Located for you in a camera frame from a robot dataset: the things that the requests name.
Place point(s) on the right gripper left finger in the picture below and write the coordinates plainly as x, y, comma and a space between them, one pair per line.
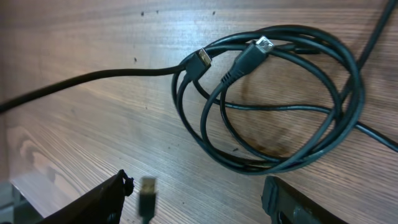
103, 204

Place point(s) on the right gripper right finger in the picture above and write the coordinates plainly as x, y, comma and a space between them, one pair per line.
286, 205

